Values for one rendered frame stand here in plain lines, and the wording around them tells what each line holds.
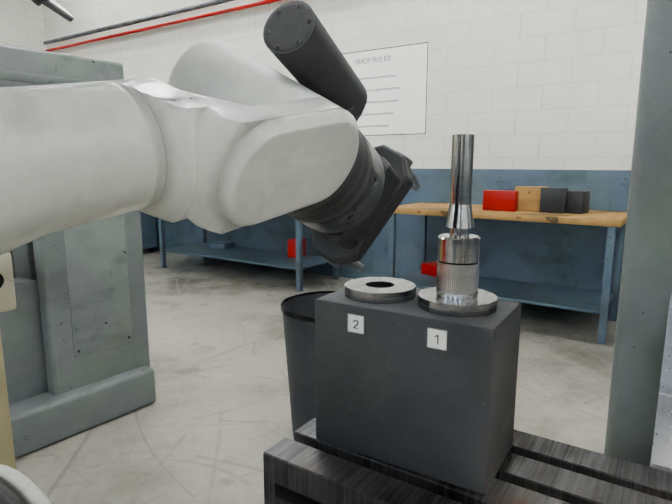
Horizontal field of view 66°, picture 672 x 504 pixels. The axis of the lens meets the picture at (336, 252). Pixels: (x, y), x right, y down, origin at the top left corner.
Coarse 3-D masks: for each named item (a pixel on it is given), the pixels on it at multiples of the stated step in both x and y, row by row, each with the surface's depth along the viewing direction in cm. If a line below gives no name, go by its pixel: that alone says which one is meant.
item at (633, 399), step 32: (640, 96) 79; (640, 128) 79; (640, 160) 79; (640, 192) 80; (640, 224) 80; (640, 256) 81; (640, 288) 82; (640, 320) 82; (640, 352) 83; (640, 384) 83; (608, 416) 88; (640, 416) 84; (608, 448) 88; (640, 448) 85
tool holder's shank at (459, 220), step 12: (456, 144) 57; (468, 144) 56; (456, 156) 57; (468, 156) 56; (456, 168) 57; (468, 168) 57; (456, 180) 57; (468, 180) 57; (456, 192) 57; (468, 192) 57; (456, 204) 58; (468, 204) 58; (456, 216) 58; (468, 216) 57; (456, 228) 58; (468, 228) 58
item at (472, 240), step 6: (444, 234) 60; (438, 240) 59; (444, 240) 58; (450, 240) 57; (456, 240) 57; (462, 240) 57; (468, 240) 57; (474, 240) 57; (450, 246) 57; (456, 246) 57; (462, 246) 57; (468, 246) 57; (474, 246) 57
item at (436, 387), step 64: (320, 320) 64; (384, 320) 59; (448, 320) 55; (512, 320) 59; (320, 384) 65; (384, 384) 60; (448, 384) 56; (512, 384) 62; (384, 448) 61; (448, 448) 57
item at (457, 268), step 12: (444, 252) 58; (456, 252) 57; (468, 252) 57; (444, 264) 58; (456, 264) 57; (468, 264) 57; (444, 276) 58; (456, 276) 58; (468, 276) 58; (444, 288) 59; (456, 288) 58; (468, 288) 58
